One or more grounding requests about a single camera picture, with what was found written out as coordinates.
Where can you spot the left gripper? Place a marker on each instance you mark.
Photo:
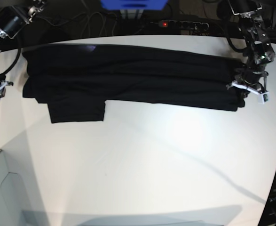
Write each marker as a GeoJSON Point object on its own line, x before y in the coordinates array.
{"type": "Point", "coordinates": [247, 81]}

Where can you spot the black T-shirt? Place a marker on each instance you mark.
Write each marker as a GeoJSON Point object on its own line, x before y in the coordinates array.
{"type": "Point", "coordinates": [75, 81]}

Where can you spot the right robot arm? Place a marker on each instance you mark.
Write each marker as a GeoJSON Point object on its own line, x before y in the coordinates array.
{"type": "Point", "coordinates": [12, 20]}

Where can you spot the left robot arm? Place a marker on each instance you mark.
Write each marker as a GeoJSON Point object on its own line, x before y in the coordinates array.
{"type": "Point", "coordinates": [258, 50]}

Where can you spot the black power strip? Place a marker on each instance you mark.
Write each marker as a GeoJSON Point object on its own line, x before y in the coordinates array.
{"type": "Point", "coordinates": [183, 25]}

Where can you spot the blue plastic bin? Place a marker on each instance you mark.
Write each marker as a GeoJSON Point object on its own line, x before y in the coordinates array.
{"type": "Point", "coordinates": [133, 4]}

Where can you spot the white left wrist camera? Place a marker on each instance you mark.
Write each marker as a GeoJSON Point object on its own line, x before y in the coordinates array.
{"type": "Point", "coordinates": [263, 97]}

